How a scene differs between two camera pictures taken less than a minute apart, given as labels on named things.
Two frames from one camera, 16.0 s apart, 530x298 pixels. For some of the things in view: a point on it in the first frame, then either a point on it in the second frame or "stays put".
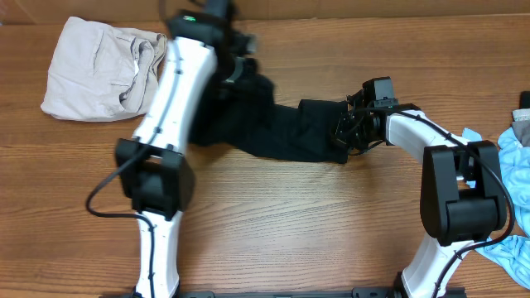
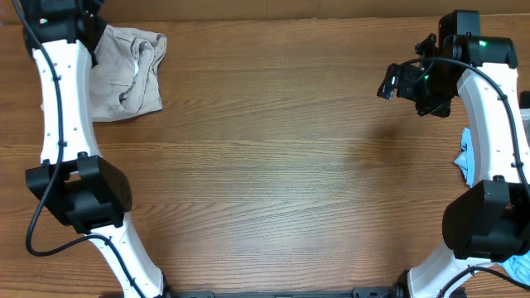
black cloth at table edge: (524, 99) stays put
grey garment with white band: (521, 125) stays put
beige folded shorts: (98, 72) stays put
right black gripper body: (352, 132) -> (432, 88)
